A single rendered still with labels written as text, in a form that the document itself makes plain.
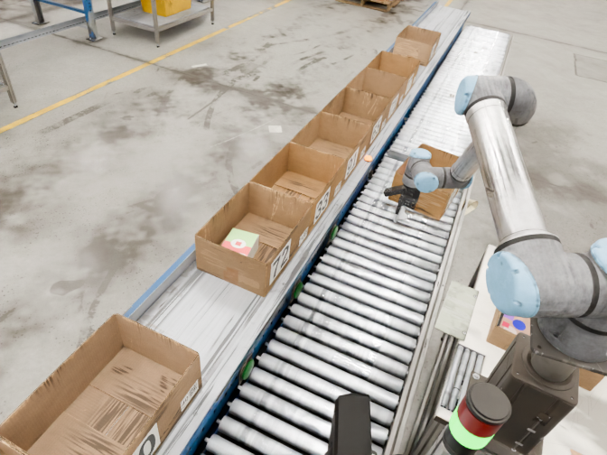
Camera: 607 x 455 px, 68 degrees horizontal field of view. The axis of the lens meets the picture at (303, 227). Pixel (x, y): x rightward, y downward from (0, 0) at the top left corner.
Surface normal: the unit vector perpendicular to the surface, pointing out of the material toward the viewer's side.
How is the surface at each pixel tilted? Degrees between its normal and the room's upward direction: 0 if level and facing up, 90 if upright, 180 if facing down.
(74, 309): 0
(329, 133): 89
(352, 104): 89
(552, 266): 19
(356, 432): 4
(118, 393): 1
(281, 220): 89
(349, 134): 89
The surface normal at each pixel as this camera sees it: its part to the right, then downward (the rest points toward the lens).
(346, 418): -0.14, -0.76
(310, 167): -0.40, 0.55
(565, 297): 0.04, 0.29
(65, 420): 0.09, -0.74
